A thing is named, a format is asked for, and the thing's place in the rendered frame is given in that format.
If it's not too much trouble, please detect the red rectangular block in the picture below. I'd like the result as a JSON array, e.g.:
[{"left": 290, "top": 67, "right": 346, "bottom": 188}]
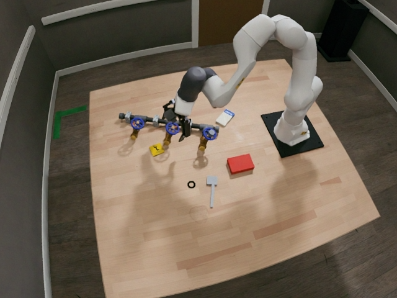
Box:
[{"left": 227, "top": 154, "right": 255, "bottom": 175}]

